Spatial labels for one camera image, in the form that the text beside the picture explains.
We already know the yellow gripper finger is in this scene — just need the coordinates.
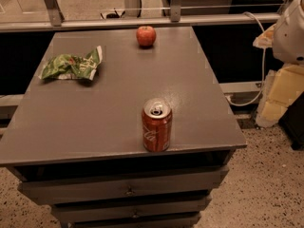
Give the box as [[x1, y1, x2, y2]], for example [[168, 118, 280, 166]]
[[253, 25, 275, 48], [256, 64, 304, 127]]

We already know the red coke can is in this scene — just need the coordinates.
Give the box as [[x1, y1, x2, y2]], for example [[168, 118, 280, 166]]
[[142, 98, 173, 152]]

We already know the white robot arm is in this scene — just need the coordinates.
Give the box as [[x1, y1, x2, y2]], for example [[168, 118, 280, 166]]
[[253, 0, 304, 127]]

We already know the green jalapeno chip bag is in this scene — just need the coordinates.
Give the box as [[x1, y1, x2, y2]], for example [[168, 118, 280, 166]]
[[40, 46, 103, 81]]

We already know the grey metal railing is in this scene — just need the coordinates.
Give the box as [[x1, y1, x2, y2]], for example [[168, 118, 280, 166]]
[[0, 0, 293, 32]]

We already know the red apple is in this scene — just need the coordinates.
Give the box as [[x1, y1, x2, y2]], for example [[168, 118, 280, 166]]
[[136, 26, 157, 47]]

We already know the top grey drawer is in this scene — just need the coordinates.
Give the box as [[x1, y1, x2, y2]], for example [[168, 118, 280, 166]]
[[18, 165, 229, 205]]

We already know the grey drawer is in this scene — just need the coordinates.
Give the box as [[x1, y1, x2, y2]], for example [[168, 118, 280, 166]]
[[51, 195, 211, 222], [18, 165, 229, 205], [72, 212, 200, 228]]

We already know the middle grey drawer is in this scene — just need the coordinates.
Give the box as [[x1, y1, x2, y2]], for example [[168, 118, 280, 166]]
[[51, 195, 211, 222]]

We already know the grey drawer cabinet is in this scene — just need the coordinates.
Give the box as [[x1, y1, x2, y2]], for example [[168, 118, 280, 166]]
[[0, 26, 248, 228]]

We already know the bottom grey drawer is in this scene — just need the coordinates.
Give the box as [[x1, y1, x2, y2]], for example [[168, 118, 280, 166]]
[[72, 212, 200, 228]]

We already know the white cable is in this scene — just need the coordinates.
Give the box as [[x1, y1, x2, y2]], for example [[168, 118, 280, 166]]
[[225, 10, 267, 107]]

